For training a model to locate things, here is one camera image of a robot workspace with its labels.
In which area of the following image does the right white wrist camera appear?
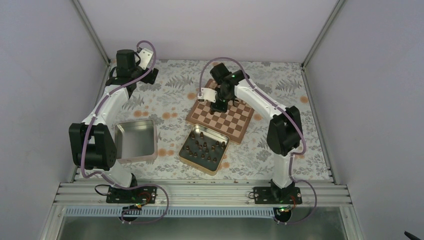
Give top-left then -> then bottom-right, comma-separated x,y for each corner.
197,87 -> 217,103

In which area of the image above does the empty silver tin lid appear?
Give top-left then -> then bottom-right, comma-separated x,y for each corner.
114,119 -> 158,164

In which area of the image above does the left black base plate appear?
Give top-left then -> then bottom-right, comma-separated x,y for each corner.
105,186 -> 157,204

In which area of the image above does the aluminium rail frame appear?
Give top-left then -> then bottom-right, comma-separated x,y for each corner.
53,180 -> 353,207

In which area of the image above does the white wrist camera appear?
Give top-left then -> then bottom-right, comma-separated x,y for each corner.
197,87 -> 217,103
137,48 -> 154,69

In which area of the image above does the floral patterned table mat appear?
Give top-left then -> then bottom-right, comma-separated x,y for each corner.
114,60 -> 330,181

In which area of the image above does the gold tin with dark pieces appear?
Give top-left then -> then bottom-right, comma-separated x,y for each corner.
178,124 -> 230,176

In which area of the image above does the wooden chessboard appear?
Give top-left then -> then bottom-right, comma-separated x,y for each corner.
185,100 -> 255,145

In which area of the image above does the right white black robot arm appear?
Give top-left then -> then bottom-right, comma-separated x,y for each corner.
210,63 -> 305,204

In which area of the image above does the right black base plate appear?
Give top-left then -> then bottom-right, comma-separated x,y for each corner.
248,186 -> 303,205

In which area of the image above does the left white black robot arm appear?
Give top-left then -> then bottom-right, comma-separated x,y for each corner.
68,47 -> 159,203

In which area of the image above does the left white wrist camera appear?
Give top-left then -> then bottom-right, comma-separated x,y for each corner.
137,48 -> 154,69

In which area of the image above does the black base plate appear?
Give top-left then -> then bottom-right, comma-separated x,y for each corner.
248,186 -> 303,205
105,186 -> 157,204

